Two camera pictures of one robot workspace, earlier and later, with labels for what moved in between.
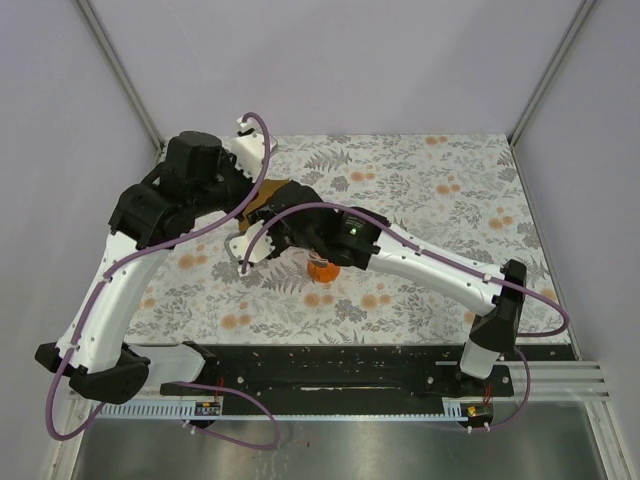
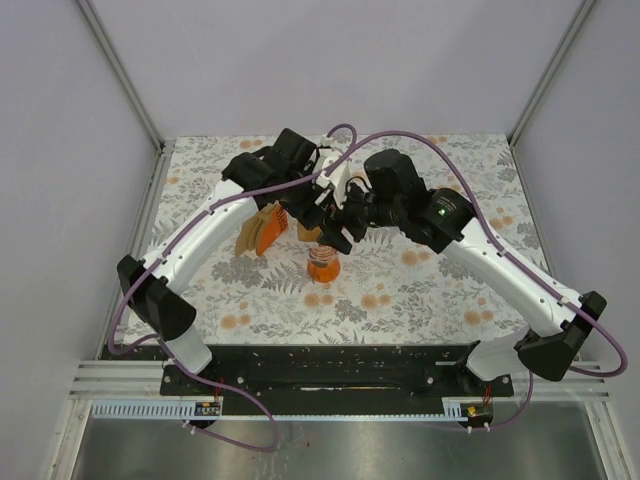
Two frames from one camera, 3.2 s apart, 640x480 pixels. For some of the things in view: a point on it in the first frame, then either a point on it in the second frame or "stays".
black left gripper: (228, 162) → (308, 213)
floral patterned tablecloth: (462, 191) stays
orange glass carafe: (320, 269) stays
